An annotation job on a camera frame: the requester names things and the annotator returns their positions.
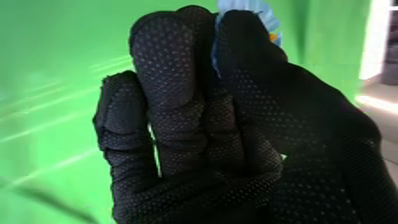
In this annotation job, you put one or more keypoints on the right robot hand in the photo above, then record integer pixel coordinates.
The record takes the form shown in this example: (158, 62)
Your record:
(236, 150)

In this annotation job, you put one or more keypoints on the blue flower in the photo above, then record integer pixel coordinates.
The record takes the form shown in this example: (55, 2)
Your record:
(268, 20)

